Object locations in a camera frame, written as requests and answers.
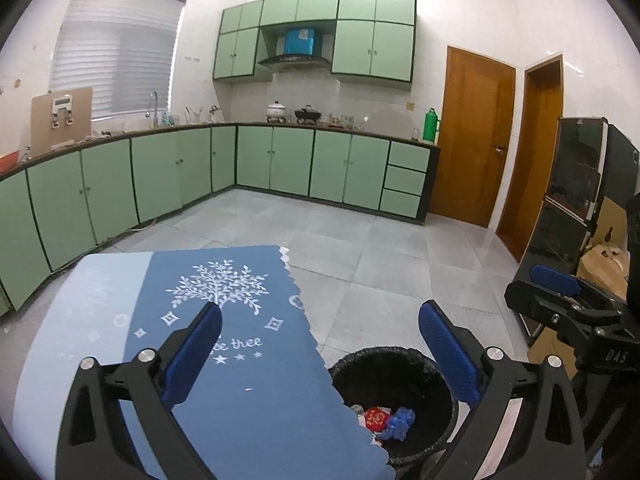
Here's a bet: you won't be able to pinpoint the blue plastic bag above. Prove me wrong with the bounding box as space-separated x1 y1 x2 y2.
375 408 416 441

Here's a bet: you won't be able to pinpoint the red fabric pouch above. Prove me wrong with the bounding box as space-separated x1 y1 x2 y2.
363 406 390 434

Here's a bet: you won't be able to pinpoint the black trash bin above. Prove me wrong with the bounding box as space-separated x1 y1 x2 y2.
329 347 459 470

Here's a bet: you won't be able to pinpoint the green lower kitchen cabinets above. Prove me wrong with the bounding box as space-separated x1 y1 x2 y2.
1 124 440 312

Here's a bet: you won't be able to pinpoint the cardboard box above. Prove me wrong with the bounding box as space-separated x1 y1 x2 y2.
527 196 633 366

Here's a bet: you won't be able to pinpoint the black glass cabinet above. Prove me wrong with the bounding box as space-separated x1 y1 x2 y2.
514 116 640 340

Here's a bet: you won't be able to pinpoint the blue tree-pattern mat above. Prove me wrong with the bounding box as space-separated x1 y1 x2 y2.
119 245 396 480

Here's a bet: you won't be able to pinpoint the brown wooden door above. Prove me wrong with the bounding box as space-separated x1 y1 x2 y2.
430 47 516 228

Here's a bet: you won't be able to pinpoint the green thermos bottle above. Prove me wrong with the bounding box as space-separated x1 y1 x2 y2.
423 107 440 143

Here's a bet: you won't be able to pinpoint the black wok on stove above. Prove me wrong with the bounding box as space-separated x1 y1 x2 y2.
294 105 322 125

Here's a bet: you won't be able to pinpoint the orange plastic basin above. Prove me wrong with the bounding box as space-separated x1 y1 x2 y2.
0 151 21 174

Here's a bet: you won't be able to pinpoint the white ceramic pot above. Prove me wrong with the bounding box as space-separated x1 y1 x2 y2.
266 101 286 124

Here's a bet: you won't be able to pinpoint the range hood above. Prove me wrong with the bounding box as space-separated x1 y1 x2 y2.
257 27 331 73

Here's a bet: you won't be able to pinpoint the chrome sink faucet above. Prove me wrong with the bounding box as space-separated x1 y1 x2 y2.
145 91 158 129

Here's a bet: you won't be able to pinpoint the cardboard board with scale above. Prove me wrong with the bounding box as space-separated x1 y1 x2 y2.
30 87 93 156

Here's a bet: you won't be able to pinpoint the window blind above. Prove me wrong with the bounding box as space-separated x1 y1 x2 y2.
49 0 186 119

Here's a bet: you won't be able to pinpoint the green upper wall cabinets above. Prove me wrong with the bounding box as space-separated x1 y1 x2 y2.
213 0 416 89

